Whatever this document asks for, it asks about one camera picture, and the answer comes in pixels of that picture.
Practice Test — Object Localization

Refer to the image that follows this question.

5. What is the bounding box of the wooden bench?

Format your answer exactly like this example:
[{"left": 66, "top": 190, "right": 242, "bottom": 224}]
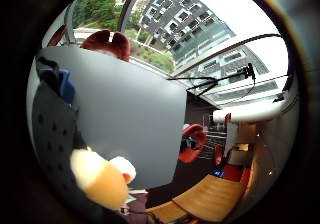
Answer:
[{"left": 146, "top": 173, "right": 245, "bottom": 224}]

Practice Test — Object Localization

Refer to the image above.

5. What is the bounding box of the white and orange soft toy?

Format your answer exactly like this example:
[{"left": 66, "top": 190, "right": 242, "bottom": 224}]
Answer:
[{"left": 69, "top": 147, "right": 137, "bottom": 211}]

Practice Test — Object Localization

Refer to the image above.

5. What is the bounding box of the white overhead beam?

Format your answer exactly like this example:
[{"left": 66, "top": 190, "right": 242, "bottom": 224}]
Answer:
[{"left": 212, "top": 98, "right": 288, "bottom": 124}]

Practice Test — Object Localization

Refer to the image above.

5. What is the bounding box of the grey window frame post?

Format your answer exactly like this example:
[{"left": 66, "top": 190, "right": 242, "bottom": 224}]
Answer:
[{"left": 117, "top": 0, "right": 148, "bottom": 33}]

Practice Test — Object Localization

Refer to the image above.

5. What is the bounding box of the black cable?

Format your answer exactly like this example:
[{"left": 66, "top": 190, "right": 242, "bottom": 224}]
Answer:
[{"left": 229, "top": 32, "right": 296, "bottom": 102}]

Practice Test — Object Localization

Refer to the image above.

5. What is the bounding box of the grey high-rise building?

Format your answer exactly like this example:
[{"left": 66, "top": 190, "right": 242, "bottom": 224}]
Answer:
[{"left": 138, "top": 0, "right": 236, "bottom": 65}]

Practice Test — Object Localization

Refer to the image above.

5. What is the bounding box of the black camera tripod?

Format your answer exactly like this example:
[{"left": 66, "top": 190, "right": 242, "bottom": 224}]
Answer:
[{"left": 166, "top": 62, "right": 257, "bottom": 97}]

